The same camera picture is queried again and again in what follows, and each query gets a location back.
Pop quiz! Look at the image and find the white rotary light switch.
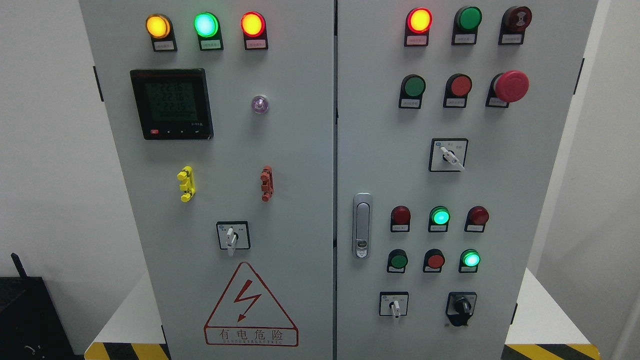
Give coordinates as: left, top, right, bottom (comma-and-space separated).
215, 220, 251, 256

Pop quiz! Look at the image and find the yellow indicator light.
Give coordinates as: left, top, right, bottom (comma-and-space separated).
145, 13, 178, 52

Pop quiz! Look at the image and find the red terminal connector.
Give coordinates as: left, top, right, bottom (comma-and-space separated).
259, 165, 274, 202

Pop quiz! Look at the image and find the dark red indicator left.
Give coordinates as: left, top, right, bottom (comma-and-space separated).
390, 205, 411, 233

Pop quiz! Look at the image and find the dark red indicator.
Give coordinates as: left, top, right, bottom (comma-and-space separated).
464, 205, 490, 233
390, 205, 411, 233

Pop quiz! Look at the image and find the small clear lamp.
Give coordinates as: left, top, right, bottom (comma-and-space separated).
251, 95, 270, 115

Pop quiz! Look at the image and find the green push button lower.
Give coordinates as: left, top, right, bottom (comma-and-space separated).
386, 248, 409, 274

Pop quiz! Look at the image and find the grey left cabinet door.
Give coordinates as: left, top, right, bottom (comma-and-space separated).
80, 0, 335, 360

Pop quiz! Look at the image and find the grey cabinet door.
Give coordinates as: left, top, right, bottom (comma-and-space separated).
80, 0, 335, 360
336, 0, 598, 360

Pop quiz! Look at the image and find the lit green indicator middle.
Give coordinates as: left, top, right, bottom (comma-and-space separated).
427, 205, 450, 233

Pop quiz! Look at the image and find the green push button upper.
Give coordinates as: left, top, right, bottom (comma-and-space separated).
398, 74, 426, 110

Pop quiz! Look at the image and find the yellow terminal connector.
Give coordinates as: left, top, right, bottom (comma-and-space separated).
176, 165, 196, 203

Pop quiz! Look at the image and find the red push button lower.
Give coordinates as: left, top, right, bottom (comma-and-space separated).
422, 248, 446, 273

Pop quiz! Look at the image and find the red push button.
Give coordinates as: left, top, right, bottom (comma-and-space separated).
422, 248, 446, 273
443, 73, 473, 109

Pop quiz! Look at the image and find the grey right cabinet door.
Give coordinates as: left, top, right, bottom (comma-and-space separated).
336, 0, 598, 360

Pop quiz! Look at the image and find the red electric danger sticker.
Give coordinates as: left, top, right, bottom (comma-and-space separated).
204, 261, 298, 347

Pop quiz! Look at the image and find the dark red indicator right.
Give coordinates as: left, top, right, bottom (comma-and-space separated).
464, 205, 490, 233

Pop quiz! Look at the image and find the black digital power meter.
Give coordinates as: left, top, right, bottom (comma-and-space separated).
130, 68, 214, 141

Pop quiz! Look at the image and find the red push button upper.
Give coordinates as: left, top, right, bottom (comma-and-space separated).
443, 73, 473, 109

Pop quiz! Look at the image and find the red indicator light top left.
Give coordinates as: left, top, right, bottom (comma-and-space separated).
240, 11, 269, 51

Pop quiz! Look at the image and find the lit green push button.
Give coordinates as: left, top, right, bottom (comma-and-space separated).
458, 248, 482, 274

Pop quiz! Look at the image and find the lit red indicator right door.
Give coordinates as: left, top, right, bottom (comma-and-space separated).
404, 7, 433, 47

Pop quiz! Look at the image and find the black selector knob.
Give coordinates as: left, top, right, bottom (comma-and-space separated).
445, 291, 478, 327

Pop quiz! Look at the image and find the green indicator light top left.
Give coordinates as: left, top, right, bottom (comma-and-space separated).
193, 11, 224, 51

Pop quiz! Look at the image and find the red emergency stop button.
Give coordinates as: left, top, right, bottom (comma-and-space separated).
485, 70, 530, 109

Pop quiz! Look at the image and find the dark green indicator top right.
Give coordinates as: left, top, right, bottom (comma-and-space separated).
451, 6, 483, 46

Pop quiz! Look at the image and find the dark red buzzer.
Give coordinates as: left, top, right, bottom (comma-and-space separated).
498, 6, 532, 46

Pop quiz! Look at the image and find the white platform with hazard stripes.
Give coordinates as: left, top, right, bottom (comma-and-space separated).
82, 270, 601, 360

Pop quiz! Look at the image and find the black box with antenna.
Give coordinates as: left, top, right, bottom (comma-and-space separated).
0, 253, 76, 360

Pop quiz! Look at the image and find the silver door handle lock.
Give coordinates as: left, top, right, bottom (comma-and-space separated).
352, 193, 373, 259

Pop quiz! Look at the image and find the white selector switch upper right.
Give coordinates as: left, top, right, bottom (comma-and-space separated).
429, 137, 469, 173

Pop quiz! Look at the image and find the white selector switch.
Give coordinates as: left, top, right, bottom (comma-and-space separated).
378, 291, 409, 319
429, 137, 469, 173

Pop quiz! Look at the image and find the white selector switch lower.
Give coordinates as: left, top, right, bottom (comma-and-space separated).
378, 291, 409, 319

